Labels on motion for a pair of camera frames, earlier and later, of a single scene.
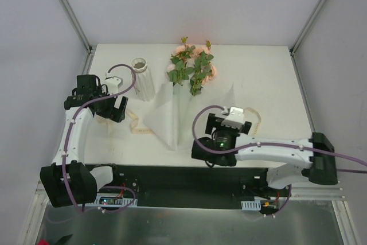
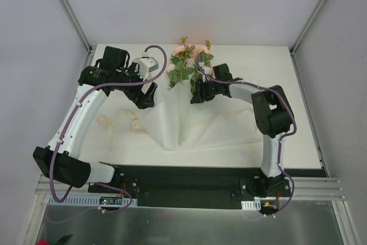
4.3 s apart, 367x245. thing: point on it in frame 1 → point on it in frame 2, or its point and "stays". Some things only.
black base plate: (196, 187) stays
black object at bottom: (64, 239) stays
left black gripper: (115, 110) → (137, 96)
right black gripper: (211, 122) → (207, 89)
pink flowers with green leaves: (193, 63) stays
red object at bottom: (43, 242) stays
